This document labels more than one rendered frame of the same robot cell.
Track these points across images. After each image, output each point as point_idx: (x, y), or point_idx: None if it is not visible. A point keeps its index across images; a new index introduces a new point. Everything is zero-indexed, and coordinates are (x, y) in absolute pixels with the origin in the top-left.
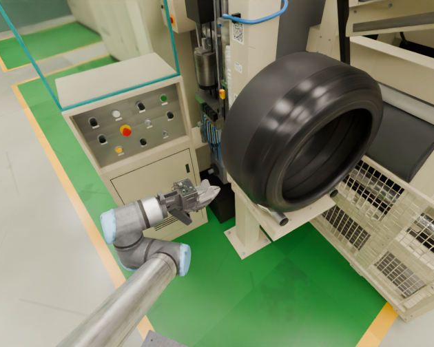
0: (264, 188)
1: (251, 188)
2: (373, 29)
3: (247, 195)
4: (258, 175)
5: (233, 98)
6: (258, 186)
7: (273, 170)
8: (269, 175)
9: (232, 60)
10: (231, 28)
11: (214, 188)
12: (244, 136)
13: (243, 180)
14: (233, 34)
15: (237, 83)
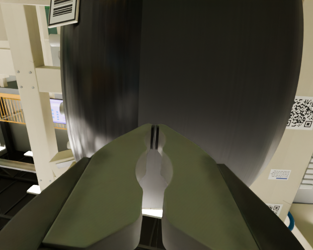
0: (68, 113)
1: (87, 111)
2: None
3: (119, 31)
4: (84, 156)
5: None
6: (76, 121)
7: (75, 159)
8: (74, 150)
9: (294, 179)
10: (282, 213)
11: (157, 147)
12: (159, 199)
13: (122, 122)
14: (276, 209)
15: (291, 150)
